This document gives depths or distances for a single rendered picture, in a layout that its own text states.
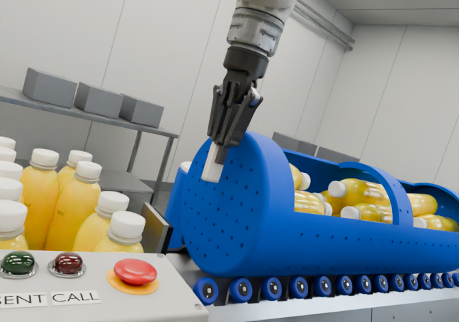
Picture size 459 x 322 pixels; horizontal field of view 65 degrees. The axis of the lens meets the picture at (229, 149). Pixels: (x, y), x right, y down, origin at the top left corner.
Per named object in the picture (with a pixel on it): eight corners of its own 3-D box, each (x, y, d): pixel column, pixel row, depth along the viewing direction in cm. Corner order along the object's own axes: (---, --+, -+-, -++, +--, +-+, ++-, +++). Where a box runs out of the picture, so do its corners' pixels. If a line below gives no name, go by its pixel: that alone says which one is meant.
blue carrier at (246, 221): (464, 290, 108) (494, 200, 107) (238, 310, 58) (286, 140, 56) (380, 249, 132) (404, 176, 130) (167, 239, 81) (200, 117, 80)
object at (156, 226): (156, 294, 61) (177, 225, 60) (143, 294, 60) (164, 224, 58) (137, 264, 69) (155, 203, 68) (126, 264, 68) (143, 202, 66)
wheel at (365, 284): (369, 298, 83) (362, 299, 85) (374, 284, 87) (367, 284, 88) (358, 283, 83) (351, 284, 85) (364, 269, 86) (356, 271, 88)
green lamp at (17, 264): (34, 276, 26) (38, 261, 26) (-1, 277, 25) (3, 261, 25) (32, 261, 28) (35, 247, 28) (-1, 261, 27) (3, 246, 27)
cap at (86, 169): (87, 171, 63) (90, 161, 63) (104, 178, 61) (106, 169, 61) (69, 171, 59) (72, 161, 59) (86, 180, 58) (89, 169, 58)
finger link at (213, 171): (227, 145, 65) (229, 146, 64) (216, 182, 66) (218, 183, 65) (214, 141, 63) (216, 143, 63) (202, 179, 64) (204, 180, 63)
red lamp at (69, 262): (83, 275, 28) (87, 262, 28) (53, 276, 27) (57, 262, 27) (78, 262, 30) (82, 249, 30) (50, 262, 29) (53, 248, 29)
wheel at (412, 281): (417, 294, 96) (410, 294, 98) (420, 282, 100) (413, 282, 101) (408, 281, 96) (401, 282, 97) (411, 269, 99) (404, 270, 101)
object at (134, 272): (160, 290, 30) (164, 277, 30) (118, 292, 28) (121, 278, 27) (145, 268, 33) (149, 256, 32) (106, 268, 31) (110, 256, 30)
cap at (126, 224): (106, 223, 43) (110, 210, 43) (137, 227, 45) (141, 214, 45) (110, 238, 40) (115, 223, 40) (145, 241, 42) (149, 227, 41)
